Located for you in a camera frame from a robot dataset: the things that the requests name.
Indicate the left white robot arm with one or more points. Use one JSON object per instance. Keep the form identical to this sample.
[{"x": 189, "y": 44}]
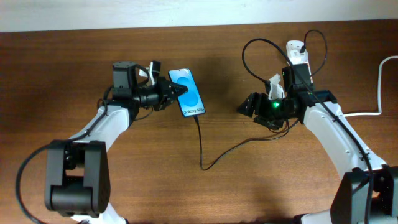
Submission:
[{"x": 77, "y": 183}]

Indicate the white charger adapter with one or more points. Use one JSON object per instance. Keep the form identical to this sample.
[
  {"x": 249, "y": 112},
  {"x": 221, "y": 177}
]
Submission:
[{"x": 296, "y": 57}]

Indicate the white power strip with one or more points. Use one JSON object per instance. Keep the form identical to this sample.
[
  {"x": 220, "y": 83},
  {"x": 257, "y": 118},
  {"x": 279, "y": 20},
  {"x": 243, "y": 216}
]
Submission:
[{"x": 304, "y": 69}]

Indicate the blue Galaxy smartphone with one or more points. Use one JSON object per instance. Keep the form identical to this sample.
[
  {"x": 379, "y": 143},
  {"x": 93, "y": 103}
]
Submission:
[{"x": 190, "y": 102}]

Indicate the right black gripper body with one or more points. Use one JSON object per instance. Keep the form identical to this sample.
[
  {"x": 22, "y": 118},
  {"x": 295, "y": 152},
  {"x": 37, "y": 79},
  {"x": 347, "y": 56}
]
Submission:
[{"x": 272, "y": 112}]

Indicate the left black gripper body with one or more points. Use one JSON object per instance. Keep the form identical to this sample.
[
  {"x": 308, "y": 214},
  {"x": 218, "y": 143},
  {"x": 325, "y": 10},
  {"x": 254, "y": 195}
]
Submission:
[{"x": 155, "y": 94}]

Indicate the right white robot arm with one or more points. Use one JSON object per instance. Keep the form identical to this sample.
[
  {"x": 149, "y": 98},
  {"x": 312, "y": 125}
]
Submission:
[{"x": 292, "y": 95}]

